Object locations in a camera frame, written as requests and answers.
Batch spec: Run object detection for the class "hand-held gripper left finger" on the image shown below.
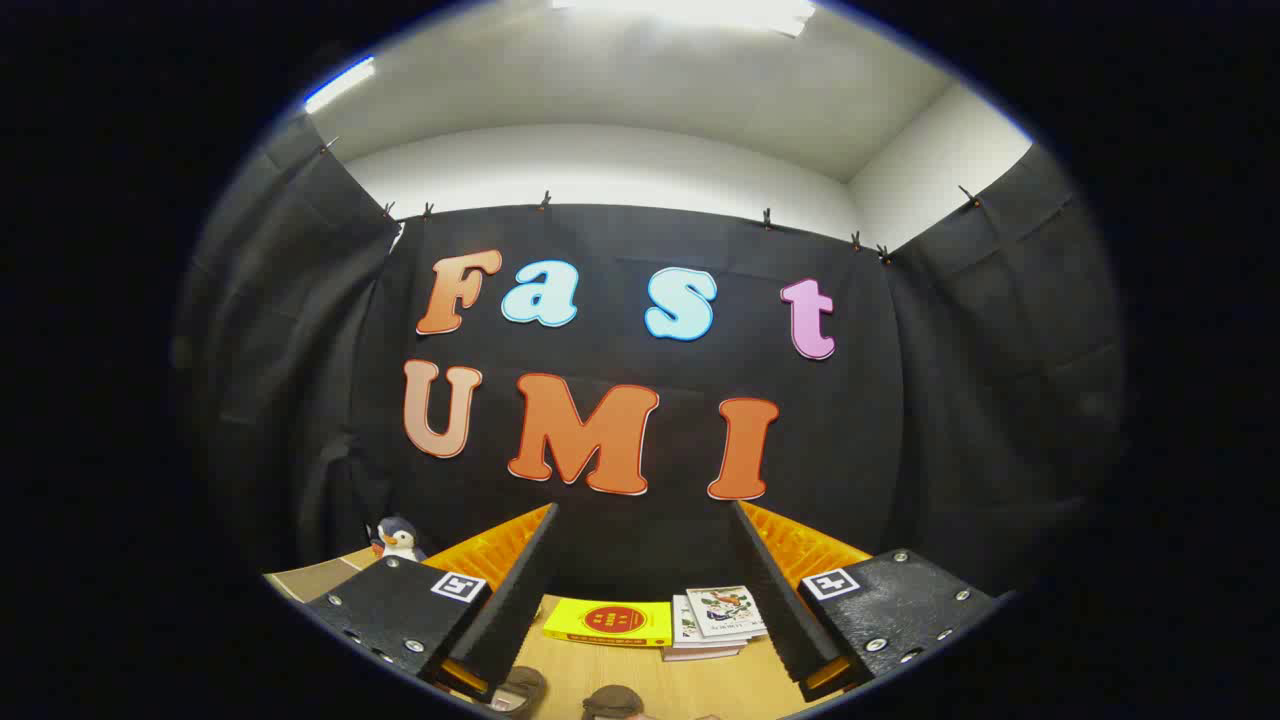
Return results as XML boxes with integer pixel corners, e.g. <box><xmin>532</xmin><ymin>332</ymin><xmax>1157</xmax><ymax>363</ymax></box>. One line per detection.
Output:
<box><xmin>303</xmin><ymin>502</ymin><xmax>561</xmax><ymax>703</ymax></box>

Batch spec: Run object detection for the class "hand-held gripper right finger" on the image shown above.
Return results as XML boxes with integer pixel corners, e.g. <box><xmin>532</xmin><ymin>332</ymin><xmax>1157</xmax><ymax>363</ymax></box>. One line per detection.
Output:
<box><xmin>730</xmin><ymin>499</ymin><xmax>1004</xmax><ymax>704</ymax></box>

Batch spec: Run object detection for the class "brown felt moccasin shoe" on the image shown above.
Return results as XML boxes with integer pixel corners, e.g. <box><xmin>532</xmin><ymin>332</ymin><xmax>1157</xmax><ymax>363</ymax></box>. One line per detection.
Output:
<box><xmin>487</xmin><ymin>665</ymin><xmax>548</xmax><ymax>716</ymax></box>
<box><xmin>582</xmin><ymin>685</ymin><xmax>646</xmax><ymax>720</ymax></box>

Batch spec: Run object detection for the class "brown fabric storage box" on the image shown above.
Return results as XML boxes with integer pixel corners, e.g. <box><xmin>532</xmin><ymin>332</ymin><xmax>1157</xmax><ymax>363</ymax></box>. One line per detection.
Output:
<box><xmin>263</xmin><ymin>547</ymin><xmax>381</xmax><ymax>604</ymax></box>

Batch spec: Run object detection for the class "white illustrated book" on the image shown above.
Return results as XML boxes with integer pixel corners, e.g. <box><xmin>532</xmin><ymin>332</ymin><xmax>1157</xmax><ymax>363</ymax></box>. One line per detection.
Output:
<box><xmin>686</xmin><ymin>586</ymin><xmax>769</xmax><ymax>641</ymax></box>

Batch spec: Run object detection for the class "yellow book with red circle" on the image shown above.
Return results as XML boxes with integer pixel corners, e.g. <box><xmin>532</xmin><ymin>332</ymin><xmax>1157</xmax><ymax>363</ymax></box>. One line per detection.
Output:
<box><xmin>542</xmin><ymin>597</ymin><xmax>674</xmax><ymax>648</ymax></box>

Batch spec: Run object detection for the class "penguin plush toy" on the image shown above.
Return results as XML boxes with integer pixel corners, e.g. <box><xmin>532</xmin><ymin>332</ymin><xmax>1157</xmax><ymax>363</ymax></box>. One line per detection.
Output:
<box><xmin>368</xmin><ymin>515</ymin><xmax>429</xmax><ymax>563</ymax></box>

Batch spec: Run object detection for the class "wide ceiling light panel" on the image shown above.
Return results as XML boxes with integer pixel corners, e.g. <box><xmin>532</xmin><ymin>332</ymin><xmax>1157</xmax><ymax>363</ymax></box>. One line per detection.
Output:
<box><xmin>550</xmin><ymin>0</ymin><xmax>819</xmax><ymax>39</ymax></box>

